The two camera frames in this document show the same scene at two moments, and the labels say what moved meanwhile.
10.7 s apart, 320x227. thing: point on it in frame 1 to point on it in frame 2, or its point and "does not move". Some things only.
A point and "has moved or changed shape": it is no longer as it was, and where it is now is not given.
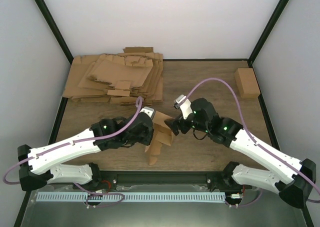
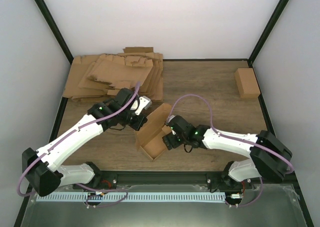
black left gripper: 146,140 to 142,120
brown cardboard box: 163,125 has moved or changed shape
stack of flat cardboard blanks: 117,78 does not move
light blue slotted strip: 134,197 does not move
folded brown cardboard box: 247,82 does not move
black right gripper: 174,126 to 166,140
